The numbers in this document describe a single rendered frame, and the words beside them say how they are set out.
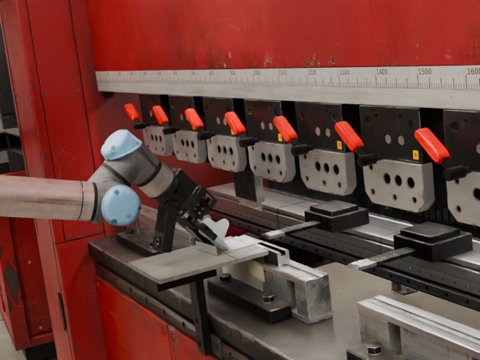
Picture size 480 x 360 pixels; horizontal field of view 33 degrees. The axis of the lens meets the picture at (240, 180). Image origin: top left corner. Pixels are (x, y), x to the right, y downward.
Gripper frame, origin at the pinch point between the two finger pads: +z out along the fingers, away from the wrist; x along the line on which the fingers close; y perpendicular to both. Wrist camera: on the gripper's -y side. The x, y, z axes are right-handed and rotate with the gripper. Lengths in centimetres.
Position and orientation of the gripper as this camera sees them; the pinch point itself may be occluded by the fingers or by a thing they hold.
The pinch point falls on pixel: (216, 246)
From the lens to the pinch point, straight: 182.2
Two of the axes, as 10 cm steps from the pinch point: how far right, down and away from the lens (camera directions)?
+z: 6.2, 6.2, 4.9
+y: 5.5, -7.8, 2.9
